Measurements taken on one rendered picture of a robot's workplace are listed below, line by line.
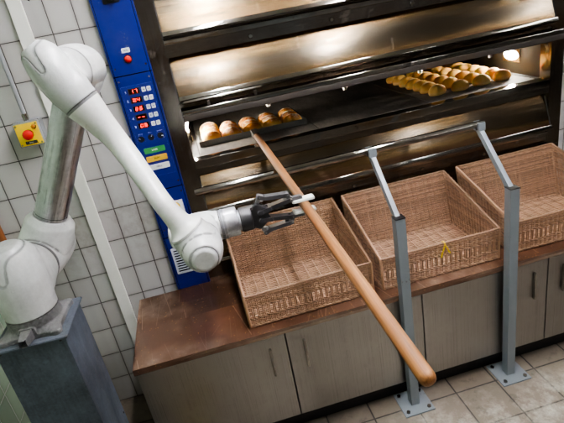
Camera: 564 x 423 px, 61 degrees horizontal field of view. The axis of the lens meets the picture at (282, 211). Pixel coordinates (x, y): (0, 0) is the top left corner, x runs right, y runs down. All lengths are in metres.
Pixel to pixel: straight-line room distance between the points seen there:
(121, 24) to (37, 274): 1.03
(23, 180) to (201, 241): 1.24
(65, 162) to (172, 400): 1.07
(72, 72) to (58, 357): 0.82
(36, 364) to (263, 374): 0.90
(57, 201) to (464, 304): 1.67
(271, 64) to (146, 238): 0.98
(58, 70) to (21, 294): 0.63
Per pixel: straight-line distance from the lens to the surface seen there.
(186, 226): 1.26
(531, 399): 2.52
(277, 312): 2.02
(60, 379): 1.69
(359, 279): 1.05
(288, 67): 2.19
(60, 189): 1.63
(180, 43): 2.14
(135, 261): 2.40
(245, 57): 2.18
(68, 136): 1.57
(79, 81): 1.36
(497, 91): 2.66
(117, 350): 2.67
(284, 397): 2.23
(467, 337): 2.41
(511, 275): 2.26
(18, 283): 1.56
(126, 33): 2.11
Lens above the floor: 1.78
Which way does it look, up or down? 24 degrees down
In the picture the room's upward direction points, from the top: 11 degrees counter-clockwise
